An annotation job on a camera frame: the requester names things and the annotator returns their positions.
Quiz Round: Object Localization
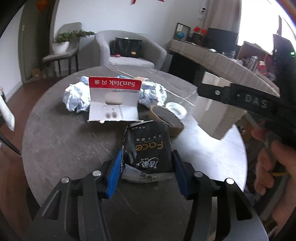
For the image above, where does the SanDisk red white card package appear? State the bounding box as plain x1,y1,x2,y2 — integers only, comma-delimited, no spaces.
88,77,142,123

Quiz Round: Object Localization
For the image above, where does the black handbag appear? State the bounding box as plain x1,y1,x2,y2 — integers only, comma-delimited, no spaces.
111,37,142,58

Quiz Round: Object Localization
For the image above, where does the grey armchair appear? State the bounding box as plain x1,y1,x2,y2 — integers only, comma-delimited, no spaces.
94,30,167,70

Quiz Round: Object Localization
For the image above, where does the person's right hand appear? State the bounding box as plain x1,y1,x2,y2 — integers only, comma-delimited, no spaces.
251,128,296,195

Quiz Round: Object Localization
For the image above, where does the black Face tissue packet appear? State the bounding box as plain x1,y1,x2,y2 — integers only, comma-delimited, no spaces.
121,120,174,183

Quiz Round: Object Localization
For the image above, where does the white patterned tablecloth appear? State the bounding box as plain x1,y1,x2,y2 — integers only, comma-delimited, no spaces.
0,88,15,132

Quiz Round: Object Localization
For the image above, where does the framed globe picture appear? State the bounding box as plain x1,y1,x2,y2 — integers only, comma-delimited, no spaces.
174,23,191,41

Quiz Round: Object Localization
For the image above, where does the long cloth-covered side table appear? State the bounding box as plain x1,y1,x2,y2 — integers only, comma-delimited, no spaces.
166,39,280,97

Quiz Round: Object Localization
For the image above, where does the grey dining chair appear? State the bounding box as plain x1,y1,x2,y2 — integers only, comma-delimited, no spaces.
42,22,82,78

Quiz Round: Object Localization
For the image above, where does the black monitor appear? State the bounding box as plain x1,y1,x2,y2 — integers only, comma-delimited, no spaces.
203,28,238,53

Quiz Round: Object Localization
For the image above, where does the black chair leg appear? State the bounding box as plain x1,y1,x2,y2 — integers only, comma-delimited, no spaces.
0,133,21,156

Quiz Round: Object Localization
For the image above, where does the cardboard box with clutter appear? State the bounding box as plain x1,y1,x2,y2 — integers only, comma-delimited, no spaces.
235,41,275,81

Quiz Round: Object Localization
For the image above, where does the potted green plant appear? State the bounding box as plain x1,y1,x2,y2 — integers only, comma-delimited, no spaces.
53,30,95,54

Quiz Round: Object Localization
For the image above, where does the dark green door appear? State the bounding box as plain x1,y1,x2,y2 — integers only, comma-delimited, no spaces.
18,1,56,83

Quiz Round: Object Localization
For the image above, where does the white tape roll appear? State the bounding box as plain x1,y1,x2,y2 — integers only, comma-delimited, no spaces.
165,102,187,120

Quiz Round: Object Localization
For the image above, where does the crumpled light blue paper ball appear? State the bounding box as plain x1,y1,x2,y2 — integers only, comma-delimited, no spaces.
63,82,91,113

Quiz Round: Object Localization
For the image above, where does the small cardboard box on floor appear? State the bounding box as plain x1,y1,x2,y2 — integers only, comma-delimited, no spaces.
32,68,42,79

